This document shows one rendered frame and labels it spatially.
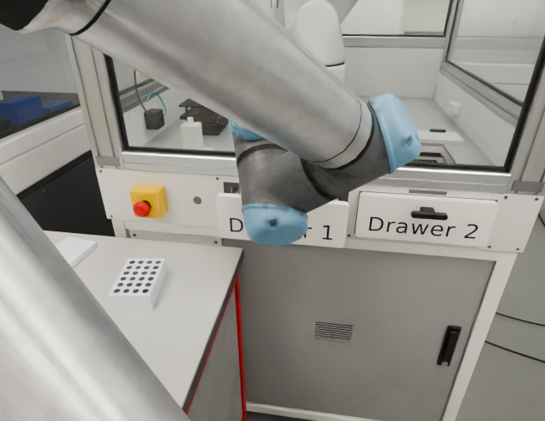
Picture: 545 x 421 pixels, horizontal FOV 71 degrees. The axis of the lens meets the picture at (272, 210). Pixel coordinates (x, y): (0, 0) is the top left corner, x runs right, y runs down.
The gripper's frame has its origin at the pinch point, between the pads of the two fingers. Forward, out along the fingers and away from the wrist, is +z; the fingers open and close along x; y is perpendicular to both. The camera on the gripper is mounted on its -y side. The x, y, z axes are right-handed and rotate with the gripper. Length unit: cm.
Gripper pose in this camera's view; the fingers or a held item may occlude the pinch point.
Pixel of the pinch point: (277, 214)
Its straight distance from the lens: 80.0
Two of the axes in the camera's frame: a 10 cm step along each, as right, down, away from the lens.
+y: -1.3, 8.9, -4.3
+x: 9.9, 0.7, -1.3
